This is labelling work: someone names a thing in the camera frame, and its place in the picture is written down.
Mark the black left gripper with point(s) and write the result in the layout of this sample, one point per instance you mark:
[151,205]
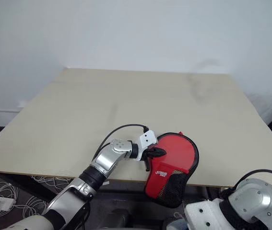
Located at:
[148,154]

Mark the black and red paddle case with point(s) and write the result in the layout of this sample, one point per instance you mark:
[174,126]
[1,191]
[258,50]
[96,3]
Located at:
[171,182]

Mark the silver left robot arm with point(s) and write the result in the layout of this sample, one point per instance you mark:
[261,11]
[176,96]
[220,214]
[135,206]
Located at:
[104,160]

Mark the white power adapter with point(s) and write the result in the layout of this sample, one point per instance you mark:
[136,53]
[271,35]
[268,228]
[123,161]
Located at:
[0,204]

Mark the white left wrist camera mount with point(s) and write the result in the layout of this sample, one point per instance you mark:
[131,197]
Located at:
[147,139]

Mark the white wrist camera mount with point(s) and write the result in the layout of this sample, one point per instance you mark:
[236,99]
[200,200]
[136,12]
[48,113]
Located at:
[203,215]
[147,139]

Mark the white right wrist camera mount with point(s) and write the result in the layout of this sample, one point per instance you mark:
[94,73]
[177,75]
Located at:
[203,215]

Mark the black metal table frame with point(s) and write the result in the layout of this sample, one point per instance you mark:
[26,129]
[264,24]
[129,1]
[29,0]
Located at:
[18,184]

